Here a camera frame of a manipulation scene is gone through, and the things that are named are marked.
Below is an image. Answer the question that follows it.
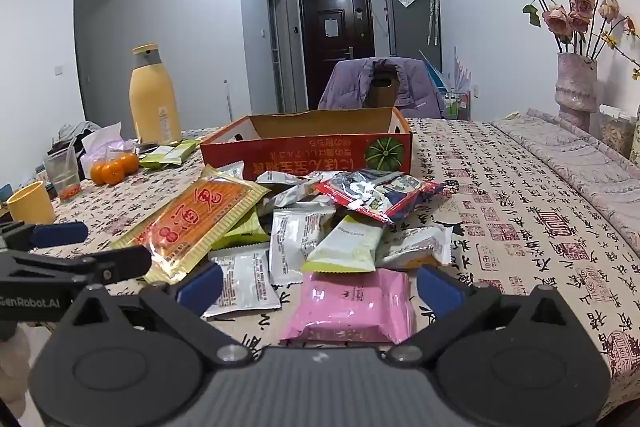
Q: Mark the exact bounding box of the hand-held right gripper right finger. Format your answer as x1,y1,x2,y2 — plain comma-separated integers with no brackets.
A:
389,266,587,366

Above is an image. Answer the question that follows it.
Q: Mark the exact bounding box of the red edged clear snack bag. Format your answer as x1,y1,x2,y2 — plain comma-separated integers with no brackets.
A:
315,169,446,225

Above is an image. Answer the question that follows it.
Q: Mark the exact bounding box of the dried rose bouquet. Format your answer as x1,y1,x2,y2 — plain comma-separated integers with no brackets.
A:
500,0,640,80

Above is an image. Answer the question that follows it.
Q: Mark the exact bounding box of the pile of white snack packets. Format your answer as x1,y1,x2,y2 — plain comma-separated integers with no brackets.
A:
202,161,455,319

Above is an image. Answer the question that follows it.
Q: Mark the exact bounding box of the clear food jar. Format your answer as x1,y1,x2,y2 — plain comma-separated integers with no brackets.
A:
597,104,640,162

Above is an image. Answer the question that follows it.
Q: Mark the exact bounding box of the red cardboard box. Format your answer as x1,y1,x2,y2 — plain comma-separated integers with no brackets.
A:
200,107,413,182

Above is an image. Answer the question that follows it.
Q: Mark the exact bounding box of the dark brown door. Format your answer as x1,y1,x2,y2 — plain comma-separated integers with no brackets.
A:
299,0,377,110

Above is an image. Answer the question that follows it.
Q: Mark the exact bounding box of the white and green snack packet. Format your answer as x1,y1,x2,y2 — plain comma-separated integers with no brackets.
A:
301,214,386,274

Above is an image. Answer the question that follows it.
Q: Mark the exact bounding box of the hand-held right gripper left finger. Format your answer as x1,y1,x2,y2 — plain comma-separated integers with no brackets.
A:
60,263,256,366

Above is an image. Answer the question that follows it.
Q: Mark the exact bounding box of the large orange snack packet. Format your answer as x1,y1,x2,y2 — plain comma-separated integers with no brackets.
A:
111,166,271,285

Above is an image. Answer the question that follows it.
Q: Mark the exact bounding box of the glass side door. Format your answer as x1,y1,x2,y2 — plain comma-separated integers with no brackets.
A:
266,0,293,112

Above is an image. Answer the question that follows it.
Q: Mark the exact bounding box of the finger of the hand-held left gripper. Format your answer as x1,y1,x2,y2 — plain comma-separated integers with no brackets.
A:
92,245,153,285
0,221,89,253

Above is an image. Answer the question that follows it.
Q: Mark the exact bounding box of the pink speckled vase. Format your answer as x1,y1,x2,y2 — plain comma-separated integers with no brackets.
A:
554,52,599,132

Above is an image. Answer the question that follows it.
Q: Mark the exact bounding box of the blue plastic item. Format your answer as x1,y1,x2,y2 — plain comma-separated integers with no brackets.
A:
419,51,451,94

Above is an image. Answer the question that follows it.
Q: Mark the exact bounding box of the plastic tissue pack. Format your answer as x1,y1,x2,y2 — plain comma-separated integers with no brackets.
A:
80,139,138,168

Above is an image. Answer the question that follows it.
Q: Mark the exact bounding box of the pile of clothes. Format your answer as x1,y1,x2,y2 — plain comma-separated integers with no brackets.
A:
47,121,101,158

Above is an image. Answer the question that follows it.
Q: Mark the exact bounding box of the yellow bottle with grey cap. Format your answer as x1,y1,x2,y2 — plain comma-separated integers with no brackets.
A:
129,45,182,144

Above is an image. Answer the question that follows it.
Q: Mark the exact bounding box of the brown chair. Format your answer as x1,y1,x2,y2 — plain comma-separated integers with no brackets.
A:
367,67,401,110

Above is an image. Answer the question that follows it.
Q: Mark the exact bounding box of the clear plastic cup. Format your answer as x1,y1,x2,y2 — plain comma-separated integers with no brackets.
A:
44,147,82,202

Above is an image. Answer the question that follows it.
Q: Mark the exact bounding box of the folded patterned cloth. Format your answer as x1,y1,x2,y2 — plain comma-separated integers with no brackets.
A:
492,107,640,253

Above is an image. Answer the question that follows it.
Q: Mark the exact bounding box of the white folded umbrella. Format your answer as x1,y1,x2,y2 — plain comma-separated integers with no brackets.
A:
426,0,441,46

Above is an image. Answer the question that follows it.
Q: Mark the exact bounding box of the person's left forearm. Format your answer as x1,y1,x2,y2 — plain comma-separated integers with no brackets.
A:
0,326,33,418

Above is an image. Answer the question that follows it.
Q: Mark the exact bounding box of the storage rack with bottles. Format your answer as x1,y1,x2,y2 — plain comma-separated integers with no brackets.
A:
440,86,473,120

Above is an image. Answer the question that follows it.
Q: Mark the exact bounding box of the pink white striped item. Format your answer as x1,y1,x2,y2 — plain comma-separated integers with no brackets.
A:
452,47,473,88

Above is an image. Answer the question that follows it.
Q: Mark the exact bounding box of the yellow cup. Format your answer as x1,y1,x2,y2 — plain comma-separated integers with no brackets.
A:
6,181,57,225

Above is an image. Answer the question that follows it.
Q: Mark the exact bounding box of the white tissue paper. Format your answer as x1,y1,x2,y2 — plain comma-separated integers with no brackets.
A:
80,123,123,154

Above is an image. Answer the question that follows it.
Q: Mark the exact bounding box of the grey fridge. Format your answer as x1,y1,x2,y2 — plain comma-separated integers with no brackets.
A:
385,0,443,72

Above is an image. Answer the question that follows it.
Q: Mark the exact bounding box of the purple jacket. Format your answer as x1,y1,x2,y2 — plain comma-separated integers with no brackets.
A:
318,57,446,120

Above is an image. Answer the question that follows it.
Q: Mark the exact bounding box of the pink snack packet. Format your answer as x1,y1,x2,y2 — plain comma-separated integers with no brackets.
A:
279,268,416,347

